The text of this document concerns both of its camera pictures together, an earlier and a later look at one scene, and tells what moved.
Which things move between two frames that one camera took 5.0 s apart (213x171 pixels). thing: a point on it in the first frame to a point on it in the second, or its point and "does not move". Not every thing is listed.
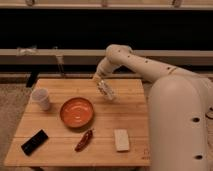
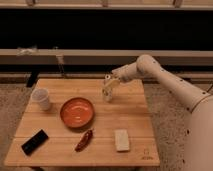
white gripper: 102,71 to 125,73
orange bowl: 76,112 does not move
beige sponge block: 122,139 does not move
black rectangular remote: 34,142 does not move
